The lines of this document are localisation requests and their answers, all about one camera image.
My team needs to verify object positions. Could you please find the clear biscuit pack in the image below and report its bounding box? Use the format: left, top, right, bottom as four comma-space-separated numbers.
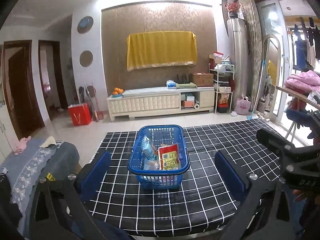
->
143, 159, 160, 171

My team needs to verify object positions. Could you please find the red sausage snack pack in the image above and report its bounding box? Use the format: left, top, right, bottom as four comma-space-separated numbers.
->
158, 143, 180, 171

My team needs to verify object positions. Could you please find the light blue snack bag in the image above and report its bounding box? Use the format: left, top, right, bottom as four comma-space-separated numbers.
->
141, 136, 158, 161

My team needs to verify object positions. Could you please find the blue plastic basket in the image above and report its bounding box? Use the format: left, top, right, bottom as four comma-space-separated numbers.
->
127, 125, 190, 190

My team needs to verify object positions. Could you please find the pink quilt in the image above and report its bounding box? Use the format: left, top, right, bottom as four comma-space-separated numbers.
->
284, 70, 320, 93

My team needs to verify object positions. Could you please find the grey queen pillow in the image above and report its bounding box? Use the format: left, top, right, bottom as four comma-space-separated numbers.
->
34, 142, 80, 187

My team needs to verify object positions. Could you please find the pink shopping bag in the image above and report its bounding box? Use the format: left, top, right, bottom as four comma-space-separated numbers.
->
234, 96, 251, 115

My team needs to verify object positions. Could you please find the blue floral bedsheet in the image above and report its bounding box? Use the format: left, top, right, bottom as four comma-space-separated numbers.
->
0, 137, 60, 221

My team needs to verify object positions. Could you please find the black white grid mat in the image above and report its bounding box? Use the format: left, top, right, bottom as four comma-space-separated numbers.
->
85, 119, 279, 237

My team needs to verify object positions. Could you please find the white metal shelf rack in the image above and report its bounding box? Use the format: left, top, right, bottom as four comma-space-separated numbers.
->
209, 51, 235, 113

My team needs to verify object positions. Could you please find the cardboard box on cabinet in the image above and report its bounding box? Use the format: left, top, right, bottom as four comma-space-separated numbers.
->
190, 73, 214, 87

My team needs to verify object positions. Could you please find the red gift bag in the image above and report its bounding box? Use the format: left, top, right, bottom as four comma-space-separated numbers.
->
68, 103, 92, 126

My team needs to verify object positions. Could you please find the green folded cloth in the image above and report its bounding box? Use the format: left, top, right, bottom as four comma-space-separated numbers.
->
176, 82, 197, 89

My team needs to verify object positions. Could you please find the standing air conditioner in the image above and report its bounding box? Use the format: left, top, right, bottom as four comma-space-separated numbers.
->
227, 18, 248, 108

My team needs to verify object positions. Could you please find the tissue box blue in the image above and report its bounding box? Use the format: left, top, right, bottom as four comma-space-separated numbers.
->
166, 80, 176, 89

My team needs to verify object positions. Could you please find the broom and dustpan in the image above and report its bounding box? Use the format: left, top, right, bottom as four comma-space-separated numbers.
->
78, 83, 104, 122

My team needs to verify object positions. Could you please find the cream TV cabinet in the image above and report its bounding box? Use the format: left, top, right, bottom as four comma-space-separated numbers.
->
107, 87, 215, 121

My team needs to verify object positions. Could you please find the plate of oranges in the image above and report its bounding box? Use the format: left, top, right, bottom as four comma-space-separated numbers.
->
112, 87, 124, 98

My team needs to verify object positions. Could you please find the yellow cloth covered TV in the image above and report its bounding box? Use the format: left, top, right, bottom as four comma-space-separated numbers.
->
126, 31, 198, 72

